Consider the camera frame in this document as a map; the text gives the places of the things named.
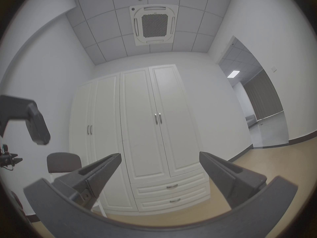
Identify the white chair dark grey seat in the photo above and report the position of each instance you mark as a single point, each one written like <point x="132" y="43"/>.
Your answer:
<point x="62" y="161"/>

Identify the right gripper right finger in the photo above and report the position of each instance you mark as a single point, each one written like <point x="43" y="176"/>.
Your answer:
<point x="227" y="177"/>

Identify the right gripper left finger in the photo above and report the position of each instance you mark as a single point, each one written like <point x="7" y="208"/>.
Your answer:
<point x="94" y="175"/>

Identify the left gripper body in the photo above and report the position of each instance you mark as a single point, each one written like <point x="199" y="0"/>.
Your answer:
<point x="5" y="160"/>

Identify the ceiling air conditioner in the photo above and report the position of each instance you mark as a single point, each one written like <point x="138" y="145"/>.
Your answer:
<point x="153" y="23"/>

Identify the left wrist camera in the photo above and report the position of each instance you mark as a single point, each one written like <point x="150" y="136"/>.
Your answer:
<point x="5" y="148"/>

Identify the white wall switch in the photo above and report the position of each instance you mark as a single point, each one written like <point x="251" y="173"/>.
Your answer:
<point x="274" y="69"/>

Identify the white wardrobe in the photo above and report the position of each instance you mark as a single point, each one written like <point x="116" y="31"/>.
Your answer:
<point x="148" y="132"/>

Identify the grey curtain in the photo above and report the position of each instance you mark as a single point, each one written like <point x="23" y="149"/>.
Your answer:
<point x="265" y="98"/>

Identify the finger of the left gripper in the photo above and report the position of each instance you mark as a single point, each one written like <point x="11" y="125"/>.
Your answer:
<point x="16" y="161"/>
<point x="13" y="155"/>

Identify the ceiling light panel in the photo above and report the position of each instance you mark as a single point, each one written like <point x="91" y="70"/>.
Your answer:
<point x="233" y="74"/>

